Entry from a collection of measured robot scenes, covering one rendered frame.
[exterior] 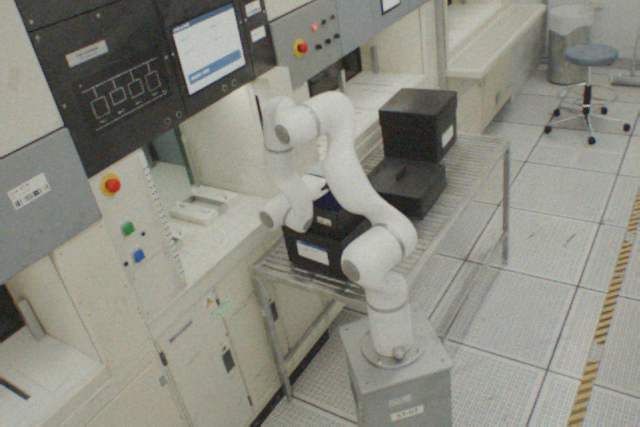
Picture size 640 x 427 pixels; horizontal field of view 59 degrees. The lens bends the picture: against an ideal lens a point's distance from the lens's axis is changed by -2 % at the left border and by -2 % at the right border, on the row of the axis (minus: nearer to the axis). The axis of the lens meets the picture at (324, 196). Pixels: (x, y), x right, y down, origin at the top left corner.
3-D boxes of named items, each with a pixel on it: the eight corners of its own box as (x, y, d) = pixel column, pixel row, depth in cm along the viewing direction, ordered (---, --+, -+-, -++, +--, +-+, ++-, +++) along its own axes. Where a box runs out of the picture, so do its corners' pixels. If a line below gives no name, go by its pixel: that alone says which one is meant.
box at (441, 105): (438, 166, 262) (435, 115, 249) (381, 158, 276) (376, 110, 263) (459, 138, 282) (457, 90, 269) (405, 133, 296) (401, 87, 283)
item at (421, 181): (422, 221, 226) (420, 192, 220) (356, 208, 241) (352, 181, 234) (448, 184, 247) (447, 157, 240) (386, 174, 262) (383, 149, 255)
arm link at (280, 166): (319, 149, 166) (317, 225, 186) (277, 129, 173) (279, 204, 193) (300, 164, 160) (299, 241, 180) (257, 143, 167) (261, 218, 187)
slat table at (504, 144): (407, 453, 224) (391, 311, 185) (285, 400, 255) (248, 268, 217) (508, 262, 313) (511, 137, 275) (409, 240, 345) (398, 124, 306)
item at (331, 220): (295, 248, 216) (280, 175, 201) (328, 221, 230) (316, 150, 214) (348, 266, 202) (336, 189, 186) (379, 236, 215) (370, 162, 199)
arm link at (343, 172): (365, 278, 157) (403, 248, 166) (392, 276, 147) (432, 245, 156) (281, 113, 151) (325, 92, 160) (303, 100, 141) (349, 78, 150)
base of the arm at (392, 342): (434, 358, 166) (431, 311, 156) (371, 376, 164) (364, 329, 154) (411, 316, 182) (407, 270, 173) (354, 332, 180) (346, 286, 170)
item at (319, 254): (287, 261, 217) (278, 223, 208) (330, 223, 234) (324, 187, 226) (346, 283, 201) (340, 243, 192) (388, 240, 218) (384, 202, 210)
